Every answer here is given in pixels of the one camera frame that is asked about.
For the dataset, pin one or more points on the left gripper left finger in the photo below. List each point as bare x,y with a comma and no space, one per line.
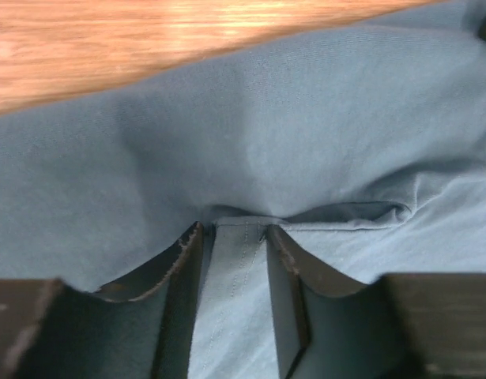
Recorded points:
137,326

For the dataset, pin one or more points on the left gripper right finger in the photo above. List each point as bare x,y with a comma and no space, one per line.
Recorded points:
403,325

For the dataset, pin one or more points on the grey-blue t shirt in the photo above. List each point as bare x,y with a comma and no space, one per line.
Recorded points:
368,143

